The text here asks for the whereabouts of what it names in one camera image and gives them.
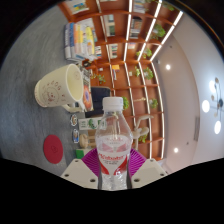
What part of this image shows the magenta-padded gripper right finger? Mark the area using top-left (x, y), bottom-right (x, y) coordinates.
top-left (128, 148), bottom-right (168, 190)

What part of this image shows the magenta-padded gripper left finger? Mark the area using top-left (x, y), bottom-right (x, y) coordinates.
top-left (60, 148), bottom-right (101, 190)

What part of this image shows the clear water bottle red label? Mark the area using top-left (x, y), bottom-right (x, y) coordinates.
top-left (95, 96), bottom-right (134, 191)

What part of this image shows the flat green white box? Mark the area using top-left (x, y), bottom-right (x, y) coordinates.
top-left (75, 147), bottom-right (93, 160)

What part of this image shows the flat round red coaster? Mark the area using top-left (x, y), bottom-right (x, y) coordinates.
top-left (43, 134), bottom-right (64, 165)

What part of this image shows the small printed sticker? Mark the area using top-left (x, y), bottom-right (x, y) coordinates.
top-left (70, 114), bottom-right (79, 127)
top-left (72, 128), bottom-right (81, 145)

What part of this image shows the tall green white carton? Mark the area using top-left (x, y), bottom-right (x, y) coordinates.
top-left (78, 117), bottom-right (108, 131)

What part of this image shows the ceiling air vent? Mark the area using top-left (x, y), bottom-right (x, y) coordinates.
top-left (193, 116), bottom-right (201, 143)

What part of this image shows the cream printed mug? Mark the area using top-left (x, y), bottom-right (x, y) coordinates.
top-left (34, 63), bottom-right (86, 113)

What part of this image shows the branched ceiling lamp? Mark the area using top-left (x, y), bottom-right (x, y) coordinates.
top-left (201, 77), bottom-right (224, 136)

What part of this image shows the wooden shelf unit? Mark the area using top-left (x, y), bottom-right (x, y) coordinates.
top-left (58, 0), bottom-right (185, 162)

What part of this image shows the stack of colourful books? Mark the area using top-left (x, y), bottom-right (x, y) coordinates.
top-left (63, 18), bottom-right (103, 63)

